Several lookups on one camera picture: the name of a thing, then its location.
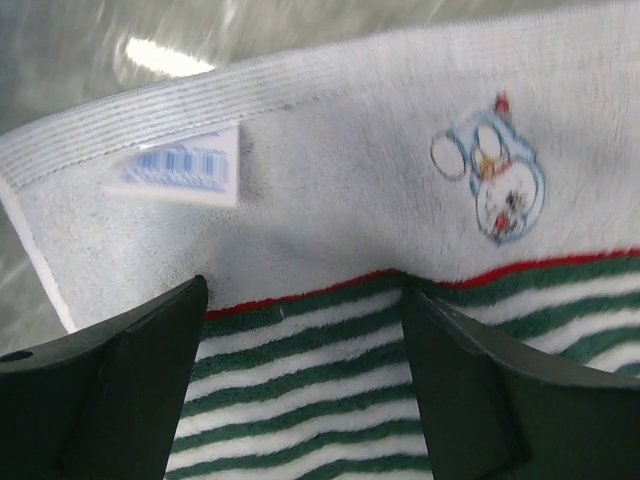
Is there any green white striped towel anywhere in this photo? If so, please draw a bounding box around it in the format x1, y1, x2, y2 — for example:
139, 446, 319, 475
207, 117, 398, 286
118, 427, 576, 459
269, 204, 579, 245
1, 1, 639, 479

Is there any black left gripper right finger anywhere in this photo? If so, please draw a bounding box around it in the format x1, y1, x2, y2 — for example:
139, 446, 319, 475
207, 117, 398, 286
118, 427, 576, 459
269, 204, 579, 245
400, 288, 639, 480

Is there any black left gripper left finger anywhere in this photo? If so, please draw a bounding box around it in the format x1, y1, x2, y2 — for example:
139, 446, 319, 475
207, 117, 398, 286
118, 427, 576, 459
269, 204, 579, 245
1, 276, 208, 479

